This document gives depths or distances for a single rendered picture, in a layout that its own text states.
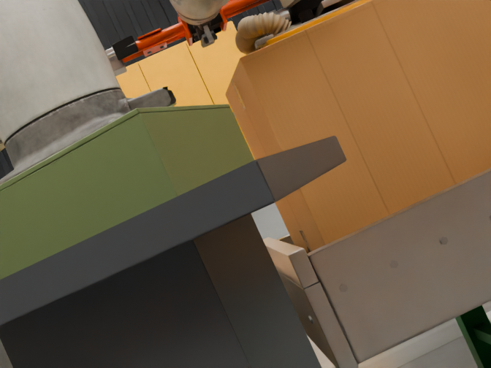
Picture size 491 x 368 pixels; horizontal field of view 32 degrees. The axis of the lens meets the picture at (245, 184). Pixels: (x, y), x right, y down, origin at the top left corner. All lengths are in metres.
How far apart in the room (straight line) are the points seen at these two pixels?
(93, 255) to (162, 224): 0.07
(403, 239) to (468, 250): 0.11
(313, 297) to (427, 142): 0.37
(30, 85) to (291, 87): 0.65
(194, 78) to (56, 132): 8.16
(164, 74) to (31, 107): 8.16
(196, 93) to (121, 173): 8.25
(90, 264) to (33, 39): 0.31
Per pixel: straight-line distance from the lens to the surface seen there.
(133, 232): 0.75
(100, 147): 0.85
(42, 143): 0.97
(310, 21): 1.65
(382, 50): 1.56
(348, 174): 1.51
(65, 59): 0.98
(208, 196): 0.73
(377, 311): 1.40
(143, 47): 1.73
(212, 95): 9.09
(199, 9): 1.40
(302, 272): 1.37
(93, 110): 0.97
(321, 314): 1.38
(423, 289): 1.41
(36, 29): 0.99
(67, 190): 0.87
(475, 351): 2.14
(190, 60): 9.15
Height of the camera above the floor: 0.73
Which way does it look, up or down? 1 degrees up
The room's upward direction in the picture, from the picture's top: 25 degrees counter-clockwise
